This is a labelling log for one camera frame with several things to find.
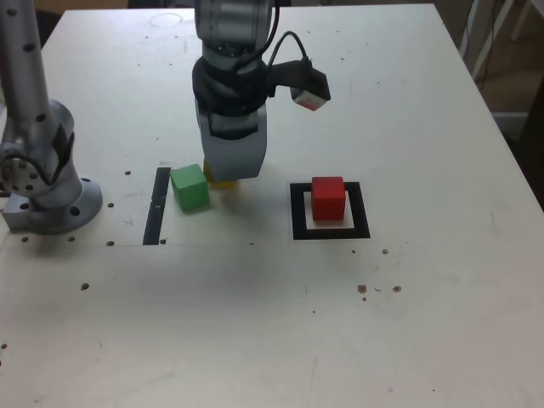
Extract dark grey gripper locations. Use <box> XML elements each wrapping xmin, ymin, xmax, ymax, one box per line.
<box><xmin>194</xmin><ymin>97</ymin><xmax>269</xmax><ymax>182</ymax></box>

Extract yellow cube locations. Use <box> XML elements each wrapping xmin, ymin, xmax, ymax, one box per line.
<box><xmin>202</xmin><ymin>159</ymin><xmax>240</xmax><ymax>191</ymax></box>

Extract white furniture leg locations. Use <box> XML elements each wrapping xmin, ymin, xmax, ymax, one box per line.
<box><xmin>508</xmin><ymin>0</ymin><xmax>537</xmax><ymax>43</ymax></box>
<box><xmin>470</xmin><ymin>0</ymin><xmax>511</xmax><ymax>82</ymax></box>

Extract black tape strip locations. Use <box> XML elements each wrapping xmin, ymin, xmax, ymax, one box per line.
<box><xmin>142</xmin><ymin>167</ymin><xmax>172</xmax><ymax>247</ymax></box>

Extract red cube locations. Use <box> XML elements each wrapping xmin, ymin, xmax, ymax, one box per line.
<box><xmin>311</xmin><ymin>176</ymin><xmax>345</xmax><ymax>222</ymax></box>

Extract black camera cable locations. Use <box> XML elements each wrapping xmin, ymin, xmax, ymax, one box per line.
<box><xmin>254</xmin><ymin>0</ymin><xmax>314</xmax><ymax>69</ymax></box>

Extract black tape square outline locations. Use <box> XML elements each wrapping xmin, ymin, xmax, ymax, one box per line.
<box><xmin>289</xmin><ymin>181</ymin><xmax>371</xmax><ymax>241</ymax></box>

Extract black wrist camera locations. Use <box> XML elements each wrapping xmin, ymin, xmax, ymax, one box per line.
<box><xmin>290</xmin><ymin>67</ymin><xmax>332</xmax><ymax>114</ymax></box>

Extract green cube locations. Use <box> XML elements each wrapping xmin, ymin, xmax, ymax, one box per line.
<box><xmin>169</xmin><ymin>163</ymin><xmax>210</xmax><ymax>213</ymax></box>

